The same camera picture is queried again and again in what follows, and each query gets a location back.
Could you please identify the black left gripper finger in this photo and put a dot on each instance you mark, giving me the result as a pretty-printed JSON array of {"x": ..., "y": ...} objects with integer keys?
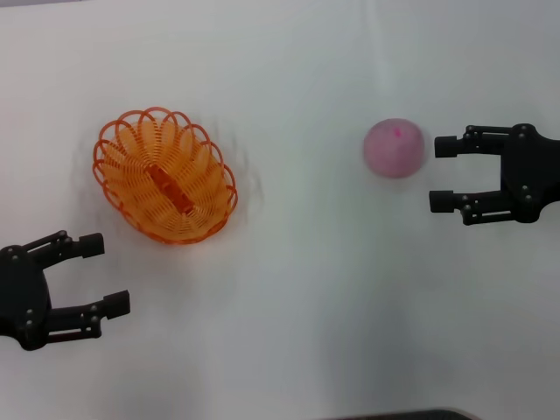
[
  {"x": 116, "y": 304},
  {"x": 89, "y": 246}
]

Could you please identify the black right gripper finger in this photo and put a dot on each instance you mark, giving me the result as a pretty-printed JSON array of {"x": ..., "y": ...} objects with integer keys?
[
  {"x": 446, "y": 146},
  {"x": 442, "y": 201}
]

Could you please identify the orange plastic woven basket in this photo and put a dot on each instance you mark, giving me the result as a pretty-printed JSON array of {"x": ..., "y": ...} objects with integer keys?
[{"x": 175, "y": 175}]

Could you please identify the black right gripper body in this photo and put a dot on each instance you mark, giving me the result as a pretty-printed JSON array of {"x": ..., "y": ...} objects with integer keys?
[{"x": 529, "y": 175}]

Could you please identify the pink peach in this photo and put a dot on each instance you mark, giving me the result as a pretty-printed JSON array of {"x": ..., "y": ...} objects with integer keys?
[{"x": 394, "y": 149}]

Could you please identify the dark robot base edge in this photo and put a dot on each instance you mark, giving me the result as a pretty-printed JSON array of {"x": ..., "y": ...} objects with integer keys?
[{"x": 402, "y": 415}]

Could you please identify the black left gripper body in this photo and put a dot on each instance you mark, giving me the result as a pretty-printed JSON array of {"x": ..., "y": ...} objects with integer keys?
[{"x": 24, "y": 297}]

